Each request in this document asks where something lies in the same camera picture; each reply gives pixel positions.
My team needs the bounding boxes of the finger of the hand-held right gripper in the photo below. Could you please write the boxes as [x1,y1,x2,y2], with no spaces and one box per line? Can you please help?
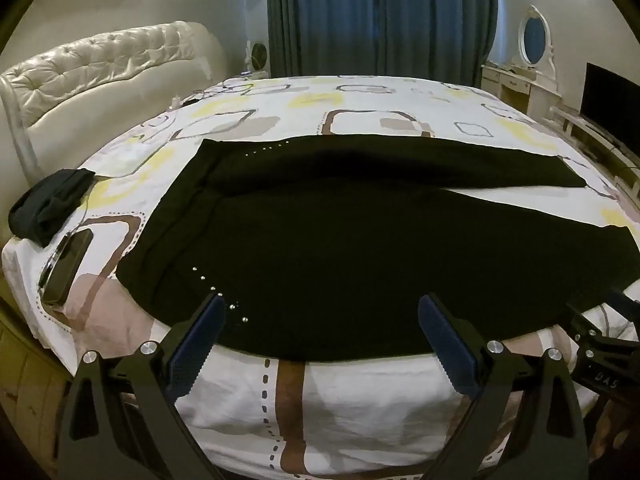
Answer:
[566,301,619,345]
[606,287,640,314]

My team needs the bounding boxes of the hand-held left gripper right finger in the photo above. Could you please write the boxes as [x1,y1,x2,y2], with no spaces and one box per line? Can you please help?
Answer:
[417,292,591,480]

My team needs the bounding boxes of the black pants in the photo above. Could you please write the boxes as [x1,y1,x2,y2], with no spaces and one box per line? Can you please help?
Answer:
[116,135,640,363]

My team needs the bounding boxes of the black smartphone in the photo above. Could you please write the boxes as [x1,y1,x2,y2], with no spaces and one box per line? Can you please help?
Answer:
[41,230,95,306]

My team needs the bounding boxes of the blue curtain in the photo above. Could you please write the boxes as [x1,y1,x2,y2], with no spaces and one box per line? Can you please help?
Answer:
[265,0,501,86]

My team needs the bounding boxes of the cream dressing table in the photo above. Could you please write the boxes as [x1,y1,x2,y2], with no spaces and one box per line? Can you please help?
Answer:
[481,62,563,118]

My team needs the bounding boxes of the cream tufted headboard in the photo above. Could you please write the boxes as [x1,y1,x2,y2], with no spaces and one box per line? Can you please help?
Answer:
[0,21,228,186]

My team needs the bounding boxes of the cream television stand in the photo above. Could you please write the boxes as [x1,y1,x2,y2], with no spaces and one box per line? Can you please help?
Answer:
[550,105,640,196]

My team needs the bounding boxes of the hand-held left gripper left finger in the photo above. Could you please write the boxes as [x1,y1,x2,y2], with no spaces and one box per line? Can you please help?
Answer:
[59,292,228,480]

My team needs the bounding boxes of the folded dark cloth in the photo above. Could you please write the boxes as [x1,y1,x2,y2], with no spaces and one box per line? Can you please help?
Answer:
[7,169,97,248]

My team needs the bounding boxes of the black television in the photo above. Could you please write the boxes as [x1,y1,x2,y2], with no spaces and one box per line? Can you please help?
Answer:
[580,62,640,150]

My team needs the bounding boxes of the bed with patterned sheet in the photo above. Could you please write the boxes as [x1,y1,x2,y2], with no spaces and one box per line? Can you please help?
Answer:
[0,75,640,480]

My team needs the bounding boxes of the oval vanity mirror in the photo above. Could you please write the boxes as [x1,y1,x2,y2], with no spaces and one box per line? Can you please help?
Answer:
[517,5,557,79]

